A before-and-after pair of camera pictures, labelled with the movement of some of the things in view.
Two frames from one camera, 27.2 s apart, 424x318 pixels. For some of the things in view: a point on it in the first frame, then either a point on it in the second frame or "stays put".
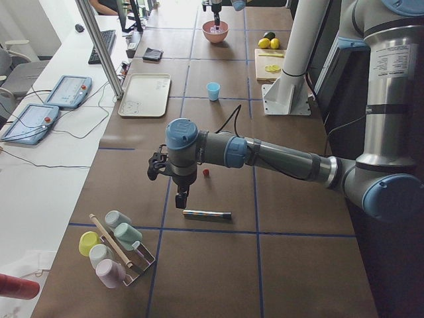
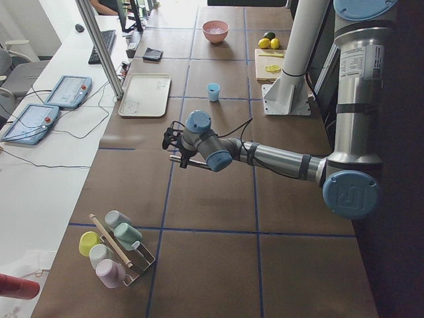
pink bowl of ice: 214,35 stays put
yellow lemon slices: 273,68 stays put
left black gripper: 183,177 → 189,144
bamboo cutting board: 262,61 stays put
